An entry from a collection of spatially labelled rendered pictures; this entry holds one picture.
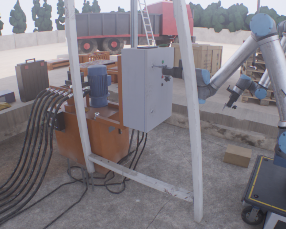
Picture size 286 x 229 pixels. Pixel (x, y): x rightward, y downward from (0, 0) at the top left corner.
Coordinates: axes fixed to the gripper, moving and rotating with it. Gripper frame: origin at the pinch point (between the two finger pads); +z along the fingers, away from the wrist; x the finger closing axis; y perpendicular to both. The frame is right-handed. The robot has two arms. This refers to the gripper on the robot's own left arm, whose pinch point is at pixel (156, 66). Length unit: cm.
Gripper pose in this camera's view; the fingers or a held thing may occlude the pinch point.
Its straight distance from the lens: 142.5
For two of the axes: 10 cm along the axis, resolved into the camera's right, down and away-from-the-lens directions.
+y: 0.0, 9.3, 3.8
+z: -8.3, -2.1, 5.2
